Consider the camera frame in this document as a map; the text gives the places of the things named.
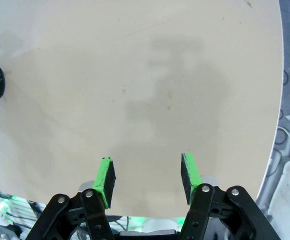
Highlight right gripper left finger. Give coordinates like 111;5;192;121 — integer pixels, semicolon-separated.
26;156;118;240

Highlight thin white cable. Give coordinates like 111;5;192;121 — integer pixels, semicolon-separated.
277;125;290;146

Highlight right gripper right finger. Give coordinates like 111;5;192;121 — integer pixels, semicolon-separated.
178;152;281;240

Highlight grey electronics box with cables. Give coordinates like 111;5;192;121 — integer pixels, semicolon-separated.
0;186;47;240

